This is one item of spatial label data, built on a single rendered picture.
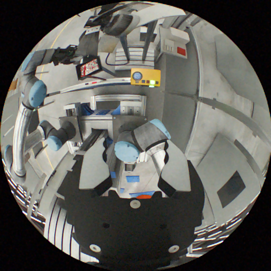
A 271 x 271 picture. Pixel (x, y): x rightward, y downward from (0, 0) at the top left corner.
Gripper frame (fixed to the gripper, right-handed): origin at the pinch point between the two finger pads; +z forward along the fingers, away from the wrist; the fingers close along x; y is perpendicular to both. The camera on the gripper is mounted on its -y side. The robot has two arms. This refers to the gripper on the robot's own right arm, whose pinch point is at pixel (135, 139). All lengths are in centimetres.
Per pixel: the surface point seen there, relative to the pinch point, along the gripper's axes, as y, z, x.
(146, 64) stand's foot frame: -52, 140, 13
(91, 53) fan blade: -29.2, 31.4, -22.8
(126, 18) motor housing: -58, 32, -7
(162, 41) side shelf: -56, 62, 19
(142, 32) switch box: -68, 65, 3
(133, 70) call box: -17.8, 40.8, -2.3
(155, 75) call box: -15.7, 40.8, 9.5
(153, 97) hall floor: 4, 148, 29
